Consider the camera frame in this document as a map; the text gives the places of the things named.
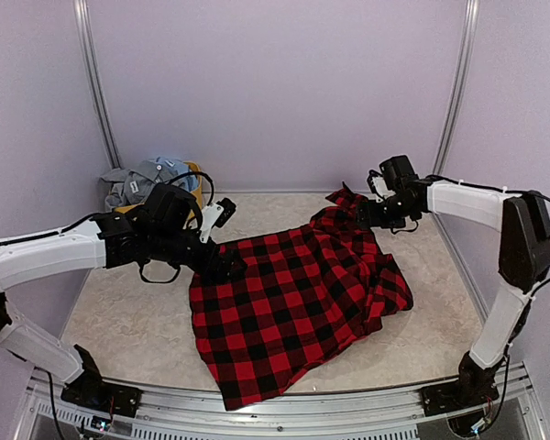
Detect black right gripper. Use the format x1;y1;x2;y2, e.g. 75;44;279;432
355;193;417;230

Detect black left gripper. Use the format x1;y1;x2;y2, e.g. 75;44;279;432
149;229;248;284

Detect yellow plastic basket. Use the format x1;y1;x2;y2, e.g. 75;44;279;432
113;159;204;230

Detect red black plaid shirt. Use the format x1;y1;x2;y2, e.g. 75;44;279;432
189;187;413;411

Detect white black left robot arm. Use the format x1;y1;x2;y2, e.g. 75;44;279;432
0;184;245;408

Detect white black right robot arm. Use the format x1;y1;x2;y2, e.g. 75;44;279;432
357;155;550;415

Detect light blue shirt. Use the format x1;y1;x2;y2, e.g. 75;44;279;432
150;157;200;193

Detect grey button shirt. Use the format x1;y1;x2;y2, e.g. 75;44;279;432
100;159;163;212

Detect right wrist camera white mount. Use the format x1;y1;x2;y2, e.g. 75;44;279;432
367;170;391;202

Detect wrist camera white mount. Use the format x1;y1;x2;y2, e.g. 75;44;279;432
367;170;391;202
199;198;237;243

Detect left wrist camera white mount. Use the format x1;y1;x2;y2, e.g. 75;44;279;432
199;198;237;243

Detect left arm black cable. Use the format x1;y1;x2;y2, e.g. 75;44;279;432
137;170;215;285

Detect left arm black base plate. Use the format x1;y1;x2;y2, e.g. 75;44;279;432
60;382;143;418

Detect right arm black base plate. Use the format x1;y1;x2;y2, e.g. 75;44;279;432
420;381;500;417

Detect aluminium front frame rail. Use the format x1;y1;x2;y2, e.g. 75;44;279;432
8;361;546;440

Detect right aluminium corner post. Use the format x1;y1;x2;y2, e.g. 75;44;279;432
433;0;480;174

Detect aluminium corner post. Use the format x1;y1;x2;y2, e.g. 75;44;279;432
433;0;480;174
72;0;122;168

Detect left aluminium corner post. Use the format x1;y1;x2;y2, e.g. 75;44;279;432
72;0;122;168

